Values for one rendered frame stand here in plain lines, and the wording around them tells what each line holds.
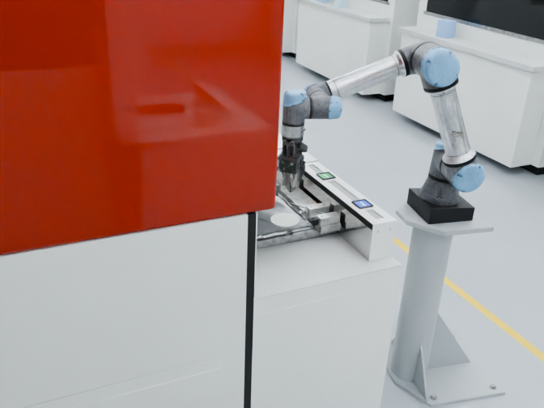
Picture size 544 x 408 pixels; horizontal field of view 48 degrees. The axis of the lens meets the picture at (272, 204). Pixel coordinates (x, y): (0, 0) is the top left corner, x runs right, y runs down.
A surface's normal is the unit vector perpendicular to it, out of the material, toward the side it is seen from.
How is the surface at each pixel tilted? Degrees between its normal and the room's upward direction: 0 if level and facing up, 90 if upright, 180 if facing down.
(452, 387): 0
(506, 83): 90
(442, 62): 82
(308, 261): 0
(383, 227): 90
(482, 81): 90
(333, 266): 0
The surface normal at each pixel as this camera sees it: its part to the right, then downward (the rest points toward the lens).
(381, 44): 0.42, 0.41
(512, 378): 0.04, -0.90
